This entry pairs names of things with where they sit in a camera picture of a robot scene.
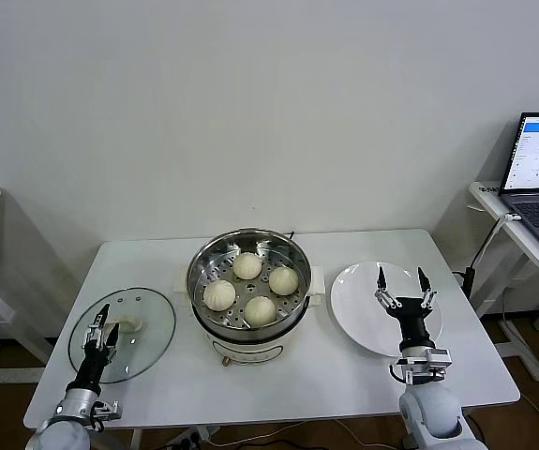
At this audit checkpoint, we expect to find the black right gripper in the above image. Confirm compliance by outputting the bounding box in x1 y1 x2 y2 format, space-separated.
374 265 439 348

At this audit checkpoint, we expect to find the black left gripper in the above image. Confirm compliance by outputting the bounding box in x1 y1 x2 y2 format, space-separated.
74 303 121 390

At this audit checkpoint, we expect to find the glass lid with white handle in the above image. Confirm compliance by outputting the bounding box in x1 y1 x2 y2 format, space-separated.
67 286 177 385

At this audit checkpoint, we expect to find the white steamed baozi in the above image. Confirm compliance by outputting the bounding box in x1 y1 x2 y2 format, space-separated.
267 265 300 296
232 251 263 281
244 295 278 328
202 279 238 311

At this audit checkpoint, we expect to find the stainless steel steamer basket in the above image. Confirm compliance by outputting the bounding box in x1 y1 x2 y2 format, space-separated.
187 228 315 341

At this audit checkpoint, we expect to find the white round plate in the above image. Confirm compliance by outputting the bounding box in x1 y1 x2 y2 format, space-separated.
329 261 444 359

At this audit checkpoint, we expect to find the white laptop side table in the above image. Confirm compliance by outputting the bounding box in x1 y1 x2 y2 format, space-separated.
468 180 539 383

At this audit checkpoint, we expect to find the white power strip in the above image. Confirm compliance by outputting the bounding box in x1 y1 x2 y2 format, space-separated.
168 425 221 450

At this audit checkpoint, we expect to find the white electric cooker base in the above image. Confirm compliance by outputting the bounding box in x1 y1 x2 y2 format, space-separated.
173 264 326 369

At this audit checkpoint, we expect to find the black cable with adapter block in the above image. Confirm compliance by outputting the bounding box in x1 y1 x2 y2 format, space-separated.
463 224 500 301

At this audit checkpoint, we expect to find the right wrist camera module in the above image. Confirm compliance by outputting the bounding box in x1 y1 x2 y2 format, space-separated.
388 347 453 386

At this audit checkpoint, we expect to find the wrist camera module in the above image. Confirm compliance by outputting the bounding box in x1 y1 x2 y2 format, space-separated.
91 397 123 430
388 347 453 386

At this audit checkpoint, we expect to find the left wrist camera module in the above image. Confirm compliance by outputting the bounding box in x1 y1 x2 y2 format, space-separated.
91 397 123 430

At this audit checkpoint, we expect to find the white laptop cable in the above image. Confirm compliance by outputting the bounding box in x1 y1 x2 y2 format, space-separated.
474 213 522 271

